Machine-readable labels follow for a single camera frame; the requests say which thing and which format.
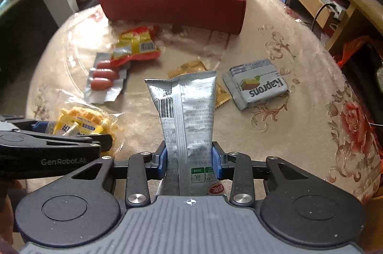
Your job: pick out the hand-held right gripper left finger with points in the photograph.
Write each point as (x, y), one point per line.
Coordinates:
(163, 161)

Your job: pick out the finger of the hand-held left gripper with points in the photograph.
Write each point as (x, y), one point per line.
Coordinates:
(89, 140)
(45, 126)

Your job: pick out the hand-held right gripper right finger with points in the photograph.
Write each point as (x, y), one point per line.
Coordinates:
(216, 161)

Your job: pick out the clear yellow waffle packet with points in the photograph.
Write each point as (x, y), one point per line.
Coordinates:
(86, 120)

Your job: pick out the long silver snack packet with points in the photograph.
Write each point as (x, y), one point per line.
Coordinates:
(185, 122)

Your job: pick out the silver sausage pack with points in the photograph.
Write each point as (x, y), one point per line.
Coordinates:
(101, 82)

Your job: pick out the silver wafer packet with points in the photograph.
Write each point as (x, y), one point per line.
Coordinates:
(254, 86)

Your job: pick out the small golden snack packet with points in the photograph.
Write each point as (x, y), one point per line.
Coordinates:
(187, 67)

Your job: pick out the yellow and red snack packet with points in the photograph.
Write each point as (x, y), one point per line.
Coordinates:
(134, 46)

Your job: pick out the round table with floral cloth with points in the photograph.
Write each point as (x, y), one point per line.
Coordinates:
(299, 128)

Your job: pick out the orange plastic bag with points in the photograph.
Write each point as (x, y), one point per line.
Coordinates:
(356, 47)

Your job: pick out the white power strip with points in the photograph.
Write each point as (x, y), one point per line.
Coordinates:
(335, 11)

